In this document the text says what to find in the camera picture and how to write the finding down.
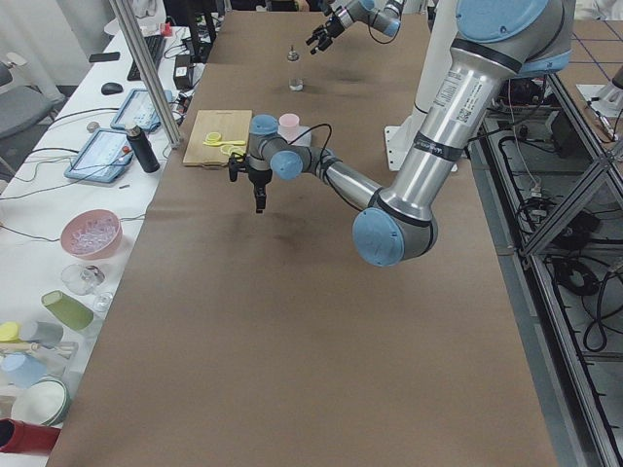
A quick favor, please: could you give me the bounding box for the clear wine glass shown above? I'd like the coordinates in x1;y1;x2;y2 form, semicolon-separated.
60;264;114;313

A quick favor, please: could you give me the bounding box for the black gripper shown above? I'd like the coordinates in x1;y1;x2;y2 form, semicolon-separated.
306;17;345;54
228;154;273;214

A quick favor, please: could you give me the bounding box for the glass sauce bottle metal spout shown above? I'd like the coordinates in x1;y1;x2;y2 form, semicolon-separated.
286;45;304;91

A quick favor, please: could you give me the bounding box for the lemon slice near knife tip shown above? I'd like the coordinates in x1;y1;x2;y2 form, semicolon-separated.
203;131;223;146

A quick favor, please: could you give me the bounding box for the yellow plastic cup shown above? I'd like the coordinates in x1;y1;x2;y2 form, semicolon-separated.
0;321;20;343

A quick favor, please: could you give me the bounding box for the wooden cutting board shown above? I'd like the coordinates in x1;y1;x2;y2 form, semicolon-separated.
182;110;252;167

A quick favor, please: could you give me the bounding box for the near teach pendant tablet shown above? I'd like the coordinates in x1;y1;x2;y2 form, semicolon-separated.
64;128;133;184

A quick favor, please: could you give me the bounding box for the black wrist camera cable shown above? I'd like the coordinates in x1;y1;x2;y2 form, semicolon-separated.
286;124;342;186

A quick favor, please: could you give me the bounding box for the aluminium frame post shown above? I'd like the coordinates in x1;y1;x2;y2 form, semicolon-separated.
109;0;181;149

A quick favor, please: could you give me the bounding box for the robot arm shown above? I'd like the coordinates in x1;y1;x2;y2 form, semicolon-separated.
228;1;575;267
306;0;405;54

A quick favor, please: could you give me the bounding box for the pink bowl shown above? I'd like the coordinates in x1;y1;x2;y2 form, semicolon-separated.
60;209;123;260

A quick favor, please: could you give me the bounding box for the black computer mouse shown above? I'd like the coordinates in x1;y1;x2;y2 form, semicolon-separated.
100;82;124;95

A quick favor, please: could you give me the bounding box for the black water bottle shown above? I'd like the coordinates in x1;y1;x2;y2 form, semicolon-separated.
125;122;160;173

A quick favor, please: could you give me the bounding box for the yellow plastic knife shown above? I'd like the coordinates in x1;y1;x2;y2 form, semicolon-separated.
202;140;246;147

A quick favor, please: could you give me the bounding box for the far teach pendant tablet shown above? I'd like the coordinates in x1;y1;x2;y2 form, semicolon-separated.
110;89;160;132

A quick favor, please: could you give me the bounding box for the pink plastic cup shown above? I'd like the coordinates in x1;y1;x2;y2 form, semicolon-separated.
278;113;301;141

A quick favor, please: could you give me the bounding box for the white green-rimmed bowl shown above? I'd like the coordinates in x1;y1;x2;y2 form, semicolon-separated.
11;378;71;426

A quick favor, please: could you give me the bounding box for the teach pendant tablet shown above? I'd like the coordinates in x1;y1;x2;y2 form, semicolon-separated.
64;128;133;184
110;89;160;132

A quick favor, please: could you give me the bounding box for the light blue cup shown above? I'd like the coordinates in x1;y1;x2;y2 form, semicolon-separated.
1;353;48;388

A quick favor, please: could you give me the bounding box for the red cup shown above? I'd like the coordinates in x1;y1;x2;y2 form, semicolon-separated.
1;418;61;455

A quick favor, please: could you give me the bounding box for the black smartphone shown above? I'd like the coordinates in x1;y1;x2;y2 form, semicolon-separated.
89;52;121;63

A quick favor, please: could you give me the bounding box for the upper lemon slice of row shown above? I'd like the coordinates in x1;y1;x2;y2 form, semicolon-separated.
221;145;235;156

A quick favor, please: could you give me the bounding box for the green plastic cup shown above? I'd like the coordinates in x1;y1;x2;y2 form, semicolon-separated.
41;290;93;331

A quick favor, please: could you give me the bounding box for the black keyboard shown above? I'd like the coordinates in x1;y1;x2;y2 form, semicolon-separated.
127;33;167;83

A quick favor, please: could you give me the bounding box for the grey cup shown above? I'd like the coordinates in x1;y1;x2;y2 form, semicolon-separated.
18;321;64;347

